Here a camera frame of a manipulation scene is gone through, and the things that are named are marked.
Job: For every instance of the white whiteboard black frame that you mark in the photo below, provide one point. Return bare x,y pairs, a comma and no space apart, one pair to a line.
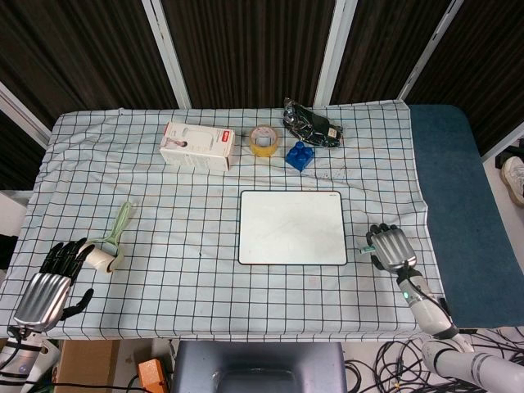
292,227

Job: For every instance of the white shoe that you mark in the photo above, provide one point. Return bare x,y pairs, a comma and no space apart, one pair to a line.
513,176

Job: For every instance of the green lint roller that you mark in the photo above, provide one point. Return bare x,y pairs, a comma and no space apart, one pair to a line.
109,245

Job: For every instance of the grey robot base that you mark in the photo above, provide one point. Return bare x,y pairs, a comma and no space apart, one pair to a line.
258,366

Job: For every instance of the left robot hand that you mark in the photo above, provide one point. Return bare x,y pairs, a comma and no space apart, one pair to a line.
45,286

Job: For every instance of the black plastic bag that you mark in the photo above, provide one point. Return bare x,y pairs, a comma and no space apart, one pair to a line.
313,122

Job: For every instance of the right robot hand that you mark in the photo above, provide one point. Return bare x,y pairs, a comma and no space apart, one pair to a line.
392,247

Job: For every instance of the blue table pad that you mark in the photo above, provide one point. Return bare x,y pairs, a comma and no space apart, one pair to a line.
454,204

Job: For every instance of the yellow tape roll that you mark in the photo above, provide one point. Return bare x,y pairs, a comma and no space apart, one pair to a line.
264,141

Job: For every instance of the blue toy building block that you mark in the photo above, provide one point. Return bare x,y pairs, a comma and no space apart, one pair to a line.
300,156

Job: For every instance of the orange device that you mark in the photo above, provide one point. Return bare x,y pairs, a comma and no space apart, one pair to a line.
153,374

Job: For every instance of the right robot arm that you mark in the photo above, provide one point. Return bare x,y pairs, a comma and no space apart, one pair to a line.
434,323

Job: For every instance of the marker pen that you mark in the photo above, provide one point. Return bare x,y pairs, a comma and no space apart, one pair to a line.
365,249

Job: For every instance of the white cardboard product box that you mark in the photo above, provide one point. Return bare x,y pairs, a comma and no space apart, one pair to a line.
198,146

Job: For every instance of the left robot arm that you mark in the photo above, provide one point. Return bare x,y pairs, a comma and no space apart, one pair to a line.
18,356

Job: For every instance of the white grid-pattern tablecloth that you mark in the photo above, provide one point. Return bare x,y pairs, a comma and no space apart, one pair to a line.
204,229

